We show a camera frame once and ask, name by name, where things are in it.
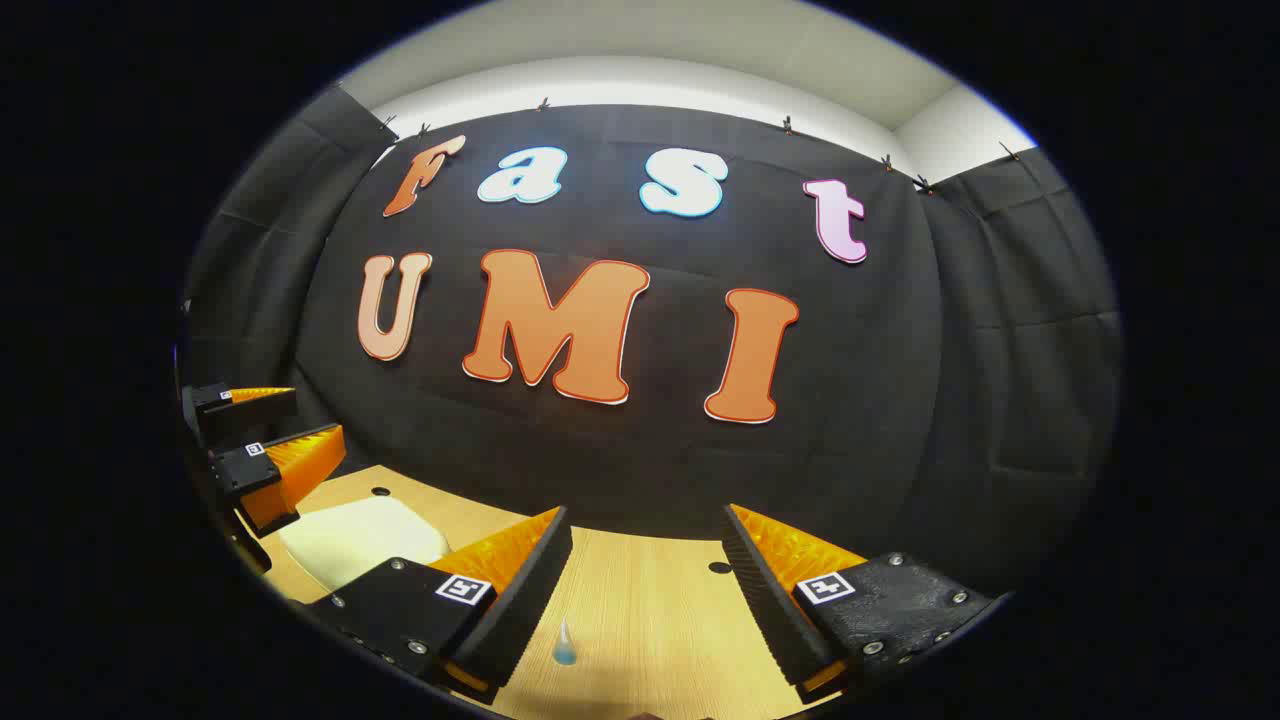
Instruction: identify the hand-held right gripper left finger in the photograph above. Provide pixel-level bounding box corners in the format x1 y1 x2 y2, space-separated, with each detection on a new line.
300 505 576 706

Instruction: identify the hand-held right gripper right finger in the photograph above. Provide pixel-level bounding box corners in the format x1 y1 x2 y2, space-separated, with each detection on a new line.
720 503 1006 706

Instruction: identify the cream yellow suitcase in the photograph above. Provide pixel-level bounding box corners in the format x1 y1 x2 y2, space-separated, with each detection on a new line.
277 496 451 593

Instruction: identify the black backdrop cloth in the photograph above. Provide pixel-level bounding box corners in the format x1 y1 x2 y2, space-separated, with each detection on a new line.
180 85 1126 601

